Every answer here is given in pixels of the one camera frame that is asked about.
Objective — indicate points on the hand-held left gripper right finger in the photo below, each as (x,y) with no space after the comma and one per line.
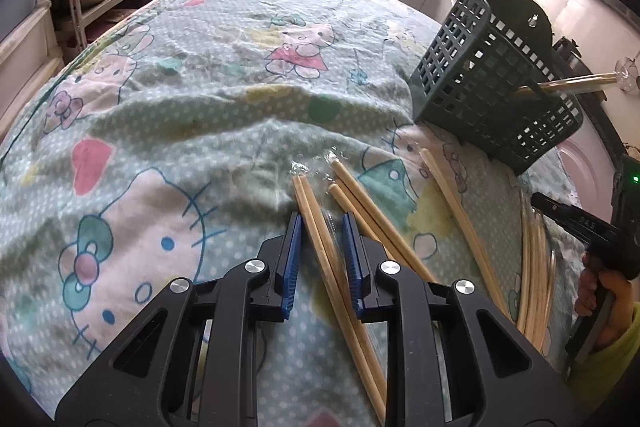
(352,262)

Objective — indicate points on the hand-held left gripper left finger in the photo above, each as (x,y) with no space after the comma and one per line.
(292,257)

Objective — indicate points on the person's right forearm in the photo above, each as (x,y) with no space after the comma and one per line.
(620,357)

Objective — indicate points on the dark green plastic utensil basket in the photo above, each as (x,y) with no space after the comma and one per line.
(465,72)

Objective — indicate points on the plastic drawer unit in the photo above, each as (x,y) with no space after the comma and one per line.
(25,32)

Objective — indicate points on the bundle of chopsticks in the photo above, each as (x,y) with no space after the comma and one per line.
(532,267)

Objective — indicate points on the cartoon cat printed blanket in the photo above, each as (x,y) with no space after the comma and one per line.
(200,107)

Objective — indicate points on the person's right hand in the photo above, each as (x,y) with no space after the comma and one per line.
(619,302)

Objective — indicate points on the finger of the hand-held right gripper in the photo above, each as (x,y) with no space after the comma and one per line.
(557,212)

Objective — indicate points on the wooden chopstick pair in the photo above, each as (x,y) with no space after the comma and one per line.
(380,227)
(575,84)
(325,257)
(460,217)

